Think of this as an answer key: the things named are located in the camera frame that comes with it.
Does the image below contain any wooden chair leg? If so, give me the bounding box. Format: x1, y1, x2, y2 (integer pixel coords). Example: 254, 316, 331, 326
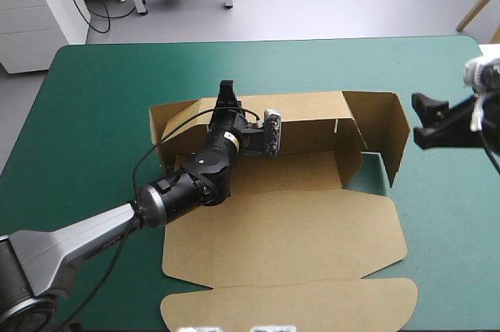
455, 0, 500, 34

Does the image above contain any brown cardboard box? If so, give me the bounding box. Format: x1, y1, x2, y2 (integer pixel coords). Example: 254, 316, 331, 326
148, 90, 420, 332

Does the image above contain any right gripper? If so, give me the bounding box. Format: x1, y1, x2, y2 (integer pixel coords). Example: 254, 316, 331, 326
411, 91, 486, 150

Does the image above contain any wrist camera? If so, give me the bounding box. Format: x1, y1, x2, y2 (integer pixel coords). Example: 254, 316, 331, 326
462, 56, 500, 95
261, 108, 284, 159

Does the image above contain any white drawer cabinet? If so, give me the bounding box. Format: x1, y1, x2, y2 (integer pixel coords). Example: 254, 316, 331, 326
0, 0, 92, 75

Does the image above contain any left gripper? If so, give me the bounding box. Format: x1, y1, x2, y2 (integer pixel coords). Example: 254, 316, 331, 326
207, 79, 259, 155

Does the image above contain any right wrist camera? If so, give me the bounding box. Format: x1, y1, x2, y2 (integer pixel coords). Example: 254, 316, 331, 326
462, 56, 500, 95

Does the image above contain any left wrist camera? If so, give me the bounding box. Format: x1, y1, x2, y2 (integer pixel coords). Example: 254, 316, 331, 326
261, 108, 284, 159

